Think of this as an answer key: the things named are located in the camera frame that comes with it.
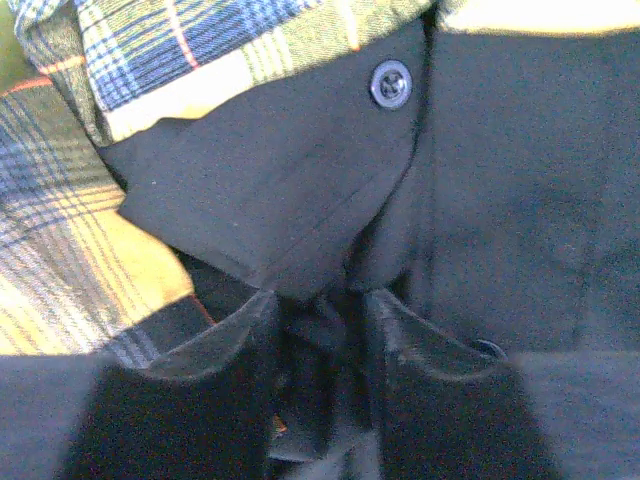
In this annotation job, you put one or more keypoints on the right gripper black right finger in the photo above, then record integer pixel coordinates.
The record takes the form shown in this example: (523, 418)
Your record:
(442, 409)

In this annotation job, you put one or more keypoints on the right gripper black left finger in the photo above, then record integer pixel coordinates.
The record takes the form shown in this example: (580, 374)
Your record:
(202, 411)

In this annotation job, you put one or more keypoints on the black shirt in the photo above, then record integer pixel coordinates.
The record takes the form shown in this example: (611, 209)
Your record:
(164, 161)

